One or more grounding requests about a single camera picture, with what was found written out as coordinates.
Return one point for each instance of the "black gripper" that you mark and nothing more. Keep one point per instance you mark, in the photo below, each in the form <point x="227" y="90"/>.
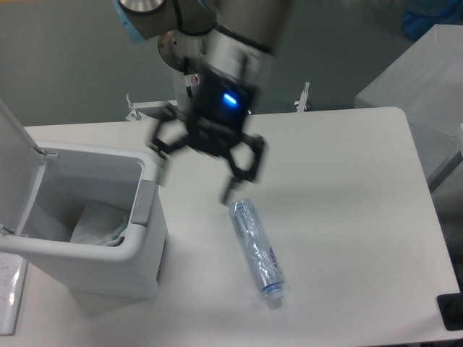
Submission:
<point x="214" y="125"/>

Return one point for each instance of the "crushed clear plastic bottle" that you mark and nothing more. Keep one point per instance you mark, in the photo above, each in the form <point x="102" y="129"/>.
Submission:
<point x="265" y="270"/>

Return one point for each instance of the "clear plastic wrapper green print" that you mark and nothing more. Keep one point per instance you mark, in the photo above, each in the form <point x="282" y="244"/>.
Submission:
<point x="101" y="224"/>

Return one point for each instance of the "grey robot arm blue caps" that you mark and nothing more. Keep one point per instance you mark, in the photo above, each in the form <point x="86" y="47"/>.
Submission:
<point x="224" y="51"/>

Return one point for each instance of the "white trash can open lid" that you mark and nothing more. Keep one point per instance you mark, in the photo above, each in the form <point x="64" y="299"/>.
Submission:
<point x="45" y="186"/>

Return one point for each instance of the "blue object in background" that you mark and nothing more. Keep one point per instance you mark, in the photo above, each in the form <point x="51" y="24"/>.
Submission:
<point x="420" y="16"/>

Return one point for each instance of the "laminated paper sheet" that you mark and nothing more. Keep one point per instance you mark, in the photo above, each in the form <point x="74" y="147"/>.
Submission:
<point x="13" y="273"/>

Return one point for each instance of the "black device at table edge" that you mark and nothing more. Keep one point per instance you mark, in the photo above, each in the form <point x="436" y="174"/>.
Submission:
<point x="450" y="306"/>

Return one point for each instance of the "white metal base bracket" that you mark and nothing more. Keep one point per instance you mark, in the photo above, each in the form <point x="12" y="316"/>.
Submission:
<point x="152" y="106"/>

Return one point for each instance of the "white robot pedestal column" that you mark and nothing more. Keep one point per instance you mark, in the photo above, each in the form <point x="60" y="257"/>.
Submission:
<point x="184" y="55"/>

